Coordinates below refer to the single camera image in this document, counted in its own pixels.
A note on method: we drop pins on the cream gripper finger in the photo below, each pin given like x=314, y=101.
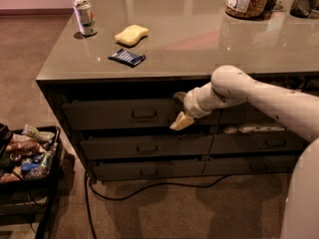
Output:
x=182, y=121
x=179, y=96

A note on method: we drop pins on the grey drawer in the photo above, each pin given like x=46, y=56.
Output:
x=118, y=114
x=249, y=165
x=148, y=169
x=145, y=146
x=256, y=142
x=242, y=114

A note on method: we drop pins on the green snack bag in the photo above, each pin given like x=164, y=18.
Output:
x=33, y=132

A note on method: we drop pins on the yellow sponge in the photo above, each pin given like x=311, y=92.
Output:
x=131, y=35

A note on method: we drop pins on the white green soda can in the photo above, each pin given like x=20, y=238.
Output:
x=85, y=17

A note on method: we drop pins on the blue snack packet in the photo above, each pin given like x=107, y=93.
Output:
x=27, y=167

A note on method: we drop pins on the black snack cart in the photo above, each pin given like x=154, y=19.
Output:
x=27, y=199

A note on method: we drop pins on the white packets in drawer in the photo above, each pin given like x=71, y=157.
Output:
x=251, y=127

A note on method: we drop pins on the large clear nut jar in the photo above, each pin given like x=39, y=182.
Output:
x=245, y=9

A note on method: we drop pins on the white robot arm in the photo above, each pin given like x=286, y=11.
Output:
x=299, y=112

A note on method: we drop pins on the grey drawer cabinet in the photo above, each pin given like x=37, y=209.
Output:
x=187, y=41

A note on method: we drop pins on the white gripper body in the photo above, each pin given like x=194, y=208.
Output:
x=190, y=103

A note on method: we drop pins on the blue snack bar wrapper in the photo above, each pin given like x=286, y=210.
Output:
x=125, y=57

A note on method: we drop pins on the brown snack bag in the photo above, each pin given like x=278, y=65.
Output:
x=25, y=145

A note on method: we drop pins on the dark glass pitcher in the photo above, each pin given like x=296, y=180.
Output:
x=305, y=8

